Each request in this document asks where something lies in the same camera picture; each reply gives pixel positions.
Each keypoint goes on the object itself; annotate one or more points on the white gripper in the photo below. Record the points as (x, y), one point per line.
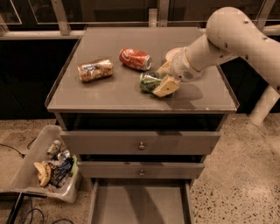
(181, 67)

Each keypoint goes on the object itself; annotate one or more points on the green soda can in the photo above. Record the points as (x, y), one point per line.
(150, 80)

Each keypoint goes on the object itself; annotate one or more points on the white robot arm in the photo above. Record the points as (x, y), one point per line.
(228, 32)

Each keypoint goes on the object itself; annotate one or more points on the red cola can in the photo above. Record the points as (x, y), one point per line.
(135, 59)

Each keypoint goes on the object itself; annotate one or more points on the gold brown can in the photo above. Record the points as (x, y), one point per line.
(95, 70)

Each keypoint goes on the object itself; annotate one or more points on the grey drawer cabinet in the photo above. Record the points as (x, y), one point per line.
(117, 103)

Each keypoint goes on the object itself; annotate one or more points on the grey top drawer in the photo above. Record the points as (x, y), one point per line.
(140, 142)

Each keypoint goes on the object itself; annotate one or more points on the grey middle drawer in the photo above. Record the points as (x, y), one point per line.
(140, 170)

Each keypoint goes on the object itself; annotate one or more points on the small can in bin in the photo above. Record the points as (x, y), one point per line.
(54, 148)

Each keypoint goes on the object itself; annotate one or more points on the silver can in bin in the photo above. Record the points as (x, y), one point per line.
(62, 156)

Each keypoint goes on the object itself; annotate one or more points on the grey open bottom drawer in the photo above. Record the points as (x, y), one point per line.
(140, 201)

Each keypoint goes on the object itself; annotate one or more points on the white paper bowl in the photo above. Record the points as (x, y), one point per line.
(173, 54)

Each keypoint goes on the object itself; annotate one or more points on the dark blue snack wrapper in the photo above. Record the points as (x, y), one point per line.
(60, 171)

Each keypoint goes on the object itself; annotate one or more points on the tan crumpled bag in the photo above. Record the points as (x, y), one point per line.
(44, 173)

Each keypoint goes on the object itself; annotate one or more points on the clear plastic storage bin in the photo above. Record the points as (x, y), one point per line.
(26, 178)

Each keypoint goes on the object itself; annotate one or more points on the white diagonal post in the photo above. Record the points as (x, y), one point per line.
(264, 105)

